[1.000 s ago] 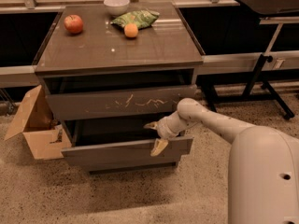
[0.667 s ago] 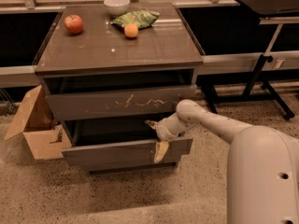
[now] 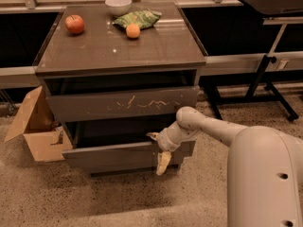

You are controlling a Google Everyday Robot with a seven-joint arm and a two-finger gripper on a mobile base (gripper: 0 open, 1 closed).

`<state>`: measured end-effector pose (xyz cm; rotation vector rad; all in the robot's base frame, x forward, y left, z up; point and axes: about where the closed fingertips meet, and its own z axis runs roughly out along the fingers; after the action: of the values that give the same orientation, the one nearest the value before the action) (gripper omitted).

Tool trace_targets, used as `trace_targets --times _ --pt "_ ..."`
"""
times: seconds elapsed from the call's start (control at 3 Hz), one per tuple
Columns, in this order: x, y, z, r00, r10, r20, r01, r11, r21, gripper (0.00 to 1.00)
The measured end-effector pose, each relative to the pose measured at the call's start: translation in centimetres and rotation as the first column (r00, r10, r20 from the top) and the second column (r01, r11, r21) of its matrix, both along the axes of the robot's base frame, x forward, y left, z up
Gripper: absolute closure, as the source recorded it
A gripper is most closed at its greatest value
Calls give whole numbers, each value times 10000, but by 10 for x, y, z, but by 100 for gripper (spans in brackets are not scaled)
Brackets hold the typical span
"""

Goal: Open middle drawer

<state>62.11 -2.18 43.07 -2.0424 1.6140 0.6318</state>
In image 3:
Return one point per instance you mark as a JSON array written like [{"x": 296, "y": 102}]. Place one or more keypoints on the grey top drawer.
[{"x": 84, "y": 107}]

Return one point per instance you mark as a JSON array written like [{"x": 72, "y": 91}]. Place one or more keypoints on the red apple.
[{"x": 74, "y": 24}]

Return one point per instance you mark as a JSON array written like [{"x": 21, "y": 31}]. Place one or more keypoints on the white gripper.
[{"x": 164, "y": 141}]

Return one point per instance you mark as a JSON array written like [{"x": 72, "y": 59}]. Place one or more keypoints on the open cardboard box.
[{"x": 45, "y": 138}]

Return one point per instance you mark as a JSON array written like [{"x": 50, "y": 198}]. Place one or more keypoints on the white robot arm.
[{"x": 264, "y": 167}]

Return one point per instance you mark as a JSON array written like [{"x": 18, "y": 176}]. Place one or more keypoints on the grey drawer cabinet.
[{"x": 102, "y": 59}]

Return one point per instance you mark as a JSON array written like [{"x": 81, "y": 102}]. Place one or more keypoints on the black side table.
[{"x": 261, "y": 88}]

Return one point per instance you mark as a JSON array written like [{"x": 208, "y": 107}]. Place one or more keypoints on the orange fruit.
[{"x": 133, "y": 31}]

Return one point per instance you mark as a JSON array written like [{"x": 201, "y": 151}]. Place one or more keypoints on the grey bottom drawer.
[{"x": 131, "y": 171}]

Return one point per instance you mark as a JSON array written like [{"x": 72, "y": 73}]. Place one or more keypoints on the grey drawer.
[
  {"x": 84, "y": 107},
  {"x": 131, "y": 171},
  {"x": 112, "y": 145}
]

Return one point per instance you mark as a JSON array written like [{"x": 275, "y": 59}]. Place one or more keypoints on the white bowl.
[{"x": 118, "y": 7}]

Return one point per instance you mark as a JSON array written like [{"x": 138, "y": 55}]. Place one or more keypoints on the green chip bag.
[{"x": 143, "y": 18}]

